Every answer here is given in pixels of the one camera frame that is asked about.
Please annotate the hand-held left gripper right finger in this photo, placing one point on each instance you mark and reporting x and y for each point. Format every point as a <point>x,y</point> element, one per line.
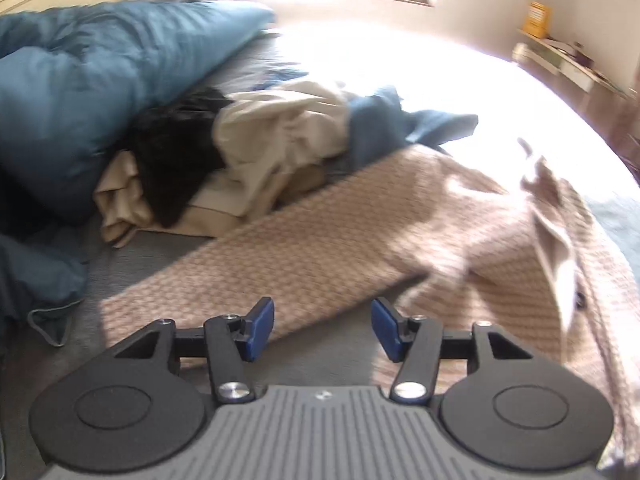
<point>387,327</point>

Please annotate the yellow box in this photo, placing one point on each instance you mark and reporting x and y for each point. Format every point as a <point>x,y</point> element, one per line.
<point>536,19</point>

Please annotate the black garment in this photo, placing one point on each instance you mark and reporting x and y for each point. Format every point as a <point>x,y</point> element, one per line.
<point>170,160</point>

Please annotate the blue duvet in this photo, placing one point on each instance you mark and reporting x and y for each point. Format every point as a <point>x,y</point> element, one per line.
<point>75,85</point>

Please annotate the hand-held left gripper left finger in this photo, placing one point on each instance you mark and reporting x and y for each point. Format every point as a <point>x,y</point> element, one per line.
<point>260,327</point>

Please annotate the blue garment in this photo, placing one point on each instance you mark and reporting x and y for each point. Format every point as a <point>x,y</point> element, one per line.
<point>380,125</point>

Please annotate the cream garment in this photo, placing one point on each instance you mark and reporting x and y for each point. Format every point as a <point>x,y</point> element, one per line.
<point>270,130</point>

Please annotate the beige houndstooth knit cardigan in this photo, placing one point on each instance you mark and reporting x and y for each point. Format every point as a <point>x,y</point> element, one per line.
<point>325,240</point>

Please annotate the white wall shelf unit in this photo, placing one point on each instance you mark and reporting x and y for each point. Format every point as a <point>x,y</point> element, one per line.
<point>565,67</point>

